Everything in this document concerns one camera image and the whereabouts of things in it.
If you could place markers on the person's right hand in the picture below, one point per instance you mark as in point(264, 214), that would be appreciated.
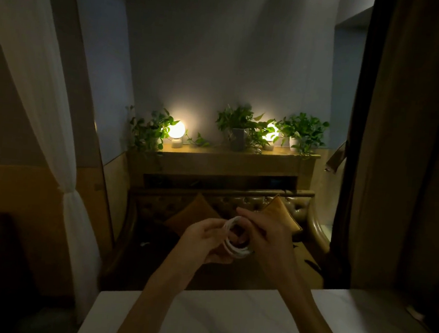
point(273, 251)

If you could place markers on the person's left hand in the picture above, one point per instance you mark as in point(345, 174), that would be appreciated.
point(196, 243)

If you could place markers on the person's right forearm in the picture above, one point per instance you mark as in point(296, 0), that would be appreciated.
point(316, 328)

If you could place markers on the person's left forearm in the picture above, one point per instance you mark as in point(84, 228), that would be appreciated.
point(151, 309)

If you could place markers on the orange square cushion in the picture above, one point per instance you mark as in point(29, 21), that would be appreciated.
point(193, 214)
point(282, 215)

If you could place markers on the brown tufted leather sofa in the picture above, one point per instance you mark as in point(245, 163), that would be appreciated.
point(149, 212)

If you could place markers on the glowing globe lamp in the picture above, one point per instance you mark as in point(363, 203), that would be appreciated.
point(176, 130)
point(271, 135)

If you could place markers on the trailing green potted plant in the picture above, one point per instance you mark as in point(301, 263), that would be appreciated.
point(149, 130)

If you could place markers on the green plant in white pot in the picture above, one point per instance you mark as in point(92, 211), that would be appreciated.
point(304, 130)

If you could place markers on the green plant in grey pot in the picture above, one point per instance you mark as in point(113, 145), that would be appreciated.
point(239, 121)

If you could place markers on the brown heavy curtain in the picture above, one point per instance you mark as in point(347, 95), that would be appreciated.
point(406, 151)

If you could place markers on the white sheer curtain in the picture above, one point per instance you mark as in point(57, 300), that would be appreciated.
point(32, 57)

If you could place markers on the wooden wall shelf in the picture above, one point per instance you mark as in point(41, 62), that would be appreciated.
point(220, 160)

